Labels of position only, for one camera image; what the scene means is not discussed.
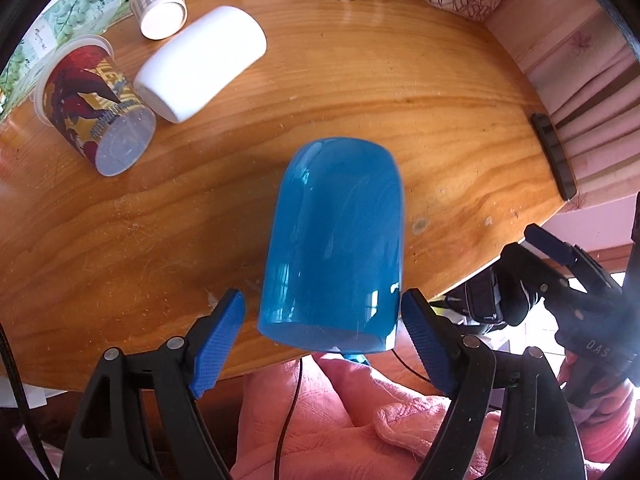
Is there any blue cup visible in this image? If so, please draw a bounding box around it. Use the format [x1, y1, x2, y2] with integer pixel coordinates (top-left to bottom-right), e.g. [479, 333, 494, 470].
[257, 136, 405, 366]

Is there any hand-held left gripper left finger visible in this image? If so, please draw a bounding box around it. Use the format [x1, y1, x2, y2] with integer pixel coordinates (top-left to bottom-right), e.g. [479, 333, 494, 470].
[59, 288, 247, 480]

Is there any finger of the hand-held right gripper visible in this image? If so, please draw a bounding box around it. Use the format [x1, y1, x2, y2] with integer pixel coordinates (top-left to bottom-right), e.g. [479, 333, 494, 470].
[465, 242, 571, 328]
[524, 224, 626, 306]

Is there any printed clear plastic cup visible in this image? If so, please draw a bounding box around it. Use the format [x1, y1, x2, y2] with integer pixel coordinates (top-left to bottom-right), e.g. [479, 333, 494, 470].
[31, 35, 157, 177]

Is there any thick black cable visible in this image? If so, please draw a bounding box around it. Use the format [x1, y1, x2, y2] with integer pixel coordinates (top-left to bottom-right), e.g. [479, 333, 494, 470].
[0, 322, 48, 480]

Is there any checked paper cup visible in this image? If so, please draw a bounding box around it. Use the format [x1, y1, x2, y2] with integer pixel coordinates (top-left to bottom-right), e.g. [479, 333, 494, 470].
[130, 0, 188, 41]

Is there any pink blanket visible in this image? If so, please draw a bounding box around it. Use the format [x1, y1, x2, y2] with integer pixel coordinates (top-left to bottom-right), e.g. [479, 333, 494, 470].
[227, 352, 503, 480]

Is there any black bar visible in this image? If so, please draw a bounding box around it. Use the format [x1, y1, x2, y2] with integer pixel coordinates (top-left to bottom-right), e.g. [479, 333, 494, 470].
[531, 113, 578, 202]

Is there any pink striped curtain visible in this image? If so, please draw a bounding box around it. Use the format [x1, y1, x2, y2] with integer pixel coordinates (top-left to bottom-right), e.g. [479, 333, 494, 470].
[484, 0, 640, 261]

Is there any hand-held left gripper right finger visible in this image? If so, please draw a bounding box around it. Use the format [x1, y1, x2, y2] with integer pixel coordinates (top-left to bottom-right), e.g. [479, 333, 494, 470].
[400, 288, 587, 480]

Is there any green grape patterned sheet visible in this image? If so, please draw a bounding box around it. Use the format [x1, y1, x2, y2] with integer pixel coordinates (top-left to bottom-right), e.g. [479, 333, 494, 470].
[0, 0, 236, 122]

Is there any white cup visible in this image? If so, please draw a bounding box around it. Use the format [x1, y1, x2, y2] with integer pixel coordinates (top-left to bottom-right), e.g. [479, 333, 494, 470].
[133, 5, 267, 124]

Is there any thin black cable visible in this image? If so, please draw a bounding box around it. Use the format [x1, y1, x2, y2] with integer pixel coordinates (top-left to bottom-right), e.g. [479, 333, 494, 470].
[272, 356, 307, 480]

